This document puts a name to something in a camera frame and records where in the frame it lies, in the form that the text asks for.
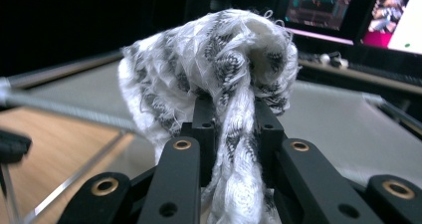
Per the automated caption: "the small white and black object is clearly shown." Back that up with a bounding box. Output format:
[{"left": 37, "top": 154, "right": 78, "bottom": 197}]
[{"left": 318, "top": 50, "right": 350, "bottom": 70}]

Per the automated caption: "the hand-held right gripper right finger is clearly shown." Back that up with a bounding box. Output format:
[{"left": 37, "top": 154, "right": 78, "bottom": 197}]
[{"left": 253, "top": 98, "right": 287, "bottom": 188}]

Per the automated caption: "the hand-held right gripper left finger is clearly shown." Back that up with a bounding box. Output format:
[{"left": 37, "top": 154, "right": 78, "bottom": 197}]
[{"left": 179, "top": 95, "right": 217, "bottom": 188}]

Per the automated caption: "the wide computer monitor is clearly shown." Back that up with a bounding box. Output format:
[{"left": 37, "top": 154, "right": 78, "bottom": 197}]
[{"left": 276, "top": 0, "right": 355, "bottom": 47}]

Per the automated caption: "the two-tier metal shelf rack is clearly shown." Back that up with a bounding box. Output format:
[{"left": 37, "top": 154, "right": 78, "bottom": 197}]
[{"left": 0, "top": 49, "right": 422, "bottom": 224}]

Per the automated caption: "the white cloth with dark pattern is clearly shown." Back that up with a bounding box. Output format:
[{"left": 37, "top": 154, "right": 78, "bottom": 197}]
[{"left": 116, "top": 7, "right": 301, "bottom": 224}]

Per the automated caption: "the monitor with white window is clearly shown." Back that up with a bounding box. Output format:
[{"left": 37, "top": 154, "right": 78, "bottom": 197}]
[{"left": 360, "top": 0, "right": 422, "bottom": 57}]

